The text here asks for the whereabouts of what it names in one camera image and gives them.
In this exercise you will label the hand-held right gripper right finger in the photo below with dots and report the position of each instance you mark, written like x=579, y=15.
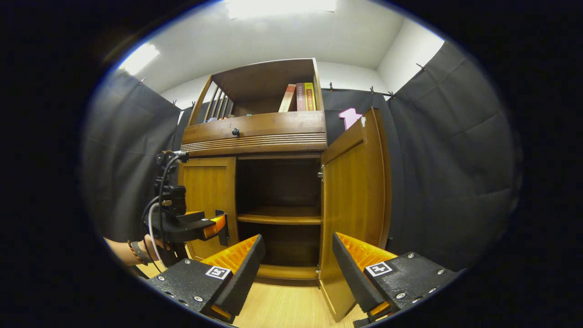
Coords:
x=353, y=278

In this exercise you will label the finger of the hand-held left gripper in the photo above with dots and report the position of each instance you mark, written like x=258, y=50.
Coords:
x=195, y=213
x=214, y=227

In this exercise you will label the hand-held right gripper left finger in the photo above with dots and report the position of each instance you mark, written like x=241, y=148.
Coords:
x=243, y=273

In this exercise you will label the wooden cabinet door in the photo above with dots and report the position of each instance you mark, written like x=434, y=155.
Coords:
x=207, y=191
x=353, y=191

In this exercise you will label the wooden double-door shoe cabinet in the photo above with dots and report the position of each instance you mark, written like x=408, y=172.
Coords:
x=264, y=77

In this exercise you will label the wooden inner cabinet shelf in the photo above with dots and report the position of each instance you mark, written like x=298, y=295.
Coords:
x=278, y=215

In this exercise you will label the wooden cabinet drawer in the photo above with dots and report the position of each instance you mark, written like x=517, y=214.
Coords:
x=273, y=125

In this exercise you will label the dark wrist band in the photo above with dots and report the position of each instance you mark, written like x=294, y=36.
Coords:
x=138, y=253

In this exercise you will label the black backdrop cloth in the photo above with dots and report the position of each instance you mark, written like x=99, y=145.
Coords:
x=451, y=173

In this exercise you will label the cream and brown book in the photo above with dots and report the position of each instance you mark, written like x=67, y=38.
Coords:
x=288, y=98

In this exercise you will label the dark red book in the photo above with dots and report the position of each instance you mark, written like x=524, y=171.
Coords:
x=300, y=96

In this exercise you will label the small ceiling light panel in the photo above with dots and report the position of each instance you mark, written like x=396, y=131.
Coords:
x=139, y=58

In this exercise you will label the large ceiling light panel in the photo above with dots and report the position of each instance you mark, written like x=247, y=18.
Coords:
x=278, y=8

